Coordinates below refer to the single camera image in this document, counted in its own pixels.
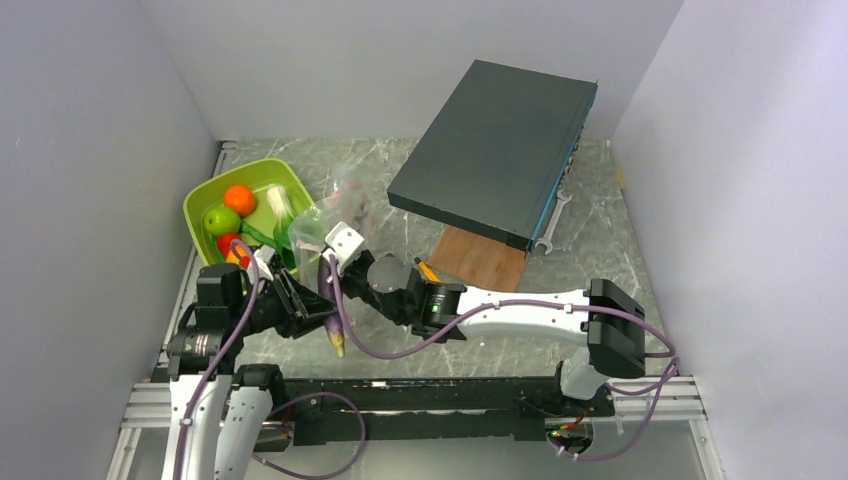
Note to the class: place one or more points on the green toy apple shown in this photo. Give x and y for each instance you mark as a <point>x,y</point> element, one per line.
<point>221,220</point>

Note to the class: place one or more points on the clear pink zip top bag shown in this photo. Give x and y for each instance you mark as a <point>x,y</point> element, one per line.
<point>347,200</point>

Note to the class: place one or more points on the brown wooden board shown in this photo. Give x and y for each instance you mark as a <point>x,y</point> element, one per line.
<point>478,261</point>

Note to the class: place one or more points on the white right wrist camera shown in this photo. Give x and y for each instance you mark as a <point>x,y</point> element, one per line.
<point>343,245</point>

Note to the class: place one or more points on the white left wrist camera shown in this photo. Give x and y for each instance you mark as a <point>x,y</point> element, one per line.
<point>264,256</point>

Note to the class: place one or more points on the lime green plastic basket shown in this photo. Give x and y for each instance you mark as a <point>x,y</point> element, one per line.
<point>258,176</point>

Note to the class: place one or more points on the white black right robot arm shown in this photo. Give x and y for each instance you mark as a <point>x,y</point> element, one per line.
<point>606,325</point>

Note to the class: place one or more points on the red toy pepper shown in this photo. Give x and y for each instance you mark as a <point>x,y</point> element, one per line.
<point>224,243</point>

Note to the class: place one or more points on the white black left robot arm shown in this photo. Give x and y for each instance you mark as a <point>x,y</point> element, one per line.
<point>217,407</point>

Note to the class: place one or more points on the silver open end wrench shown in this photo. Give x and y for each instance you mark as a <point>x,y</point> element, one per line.
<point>544,243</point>

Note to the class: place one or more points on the white green toy bok choy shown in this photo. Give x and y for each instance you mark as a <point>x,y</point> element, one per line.
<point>284,215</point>

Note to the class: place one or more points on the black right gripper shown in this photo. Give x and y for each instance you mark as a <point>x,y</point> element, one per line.
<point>350,270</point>

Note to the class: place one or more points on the aluminium frame rail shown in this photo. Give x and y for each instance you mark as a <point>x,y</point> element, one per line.
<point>148,407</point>

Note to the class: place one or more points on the orange black screwdriver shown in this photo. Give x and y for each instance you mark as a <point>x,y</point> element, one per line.
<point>426,270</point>

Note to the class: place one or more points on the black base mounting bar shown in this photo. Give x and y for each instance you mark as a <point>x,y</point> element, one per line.
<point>522,408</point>

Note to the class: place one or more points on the orange green toy mango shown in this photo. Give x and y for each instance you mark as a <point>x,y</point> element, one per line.
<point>238,257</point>

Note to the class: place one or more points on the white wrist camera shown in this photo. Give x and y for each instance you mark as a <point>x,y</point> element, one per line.
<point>264,256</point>
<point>343,245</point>

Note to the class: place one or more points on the dark rack server box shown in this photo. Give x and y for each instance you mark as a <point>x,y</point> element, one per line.
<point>492,159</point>

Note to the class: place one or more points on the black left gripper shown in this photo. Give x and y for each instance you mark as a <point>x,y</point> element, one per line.
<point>302,310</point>

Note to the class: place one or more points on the orange toy fruit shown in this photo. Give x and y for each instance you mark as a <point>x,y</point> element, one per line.
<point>240,199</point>

